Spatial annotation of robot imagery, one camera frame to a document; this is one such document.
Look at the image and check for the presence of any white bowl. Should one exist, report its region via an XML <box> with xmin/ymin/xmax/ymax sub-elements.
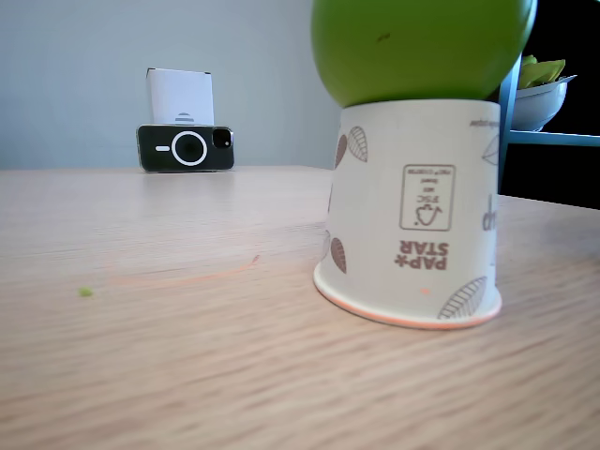
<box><xmin>512</xmin><ymin>74</ymin><xmax>578</xmax><ymax>133</ymax></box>

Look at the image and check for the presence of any white leaf-print paper cup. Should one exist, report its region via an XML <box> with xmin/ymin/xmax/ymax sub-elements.
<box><xmin>312</xmin><ymin>98</ymin><xmax>504</xmax><ymax>330</ymax></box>

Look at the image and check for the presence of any green leafy plant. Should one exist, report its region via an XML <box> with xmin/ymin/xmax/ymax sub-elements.
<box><xmin>517</xmin><ymin>54</ymin><xmax>567</xmax><ymax>90</ymax></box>

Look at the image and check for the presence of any blue shelf frame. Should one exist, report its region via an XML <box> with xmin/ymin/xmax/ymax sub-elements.
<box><xmin>497</xmin><ymin>52</ymin><xmax>600</xmax><ymax>194</ymax></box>

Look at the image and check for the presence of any green ball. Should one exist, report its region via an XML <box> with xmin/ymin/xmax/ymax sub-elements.
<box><xmin>309</xmin><ymin>0</ymin><xmax>539</xmax><ymax>109</ymax></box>

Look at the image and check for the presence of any black smartphone with ring case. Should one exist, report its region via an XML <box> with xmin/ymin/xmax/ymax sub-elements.
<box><xmin>136</xmin><ymin>124</ymin><xmax>235</xmax><ymax>174</ymax></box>

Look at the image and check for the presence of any white cardboard box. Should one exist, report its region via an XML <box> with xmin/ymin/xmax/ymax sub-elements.
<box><xmin>145</xmin><ymin>67</ymin><xmax>216</xmax><ymax>128</ymax></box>

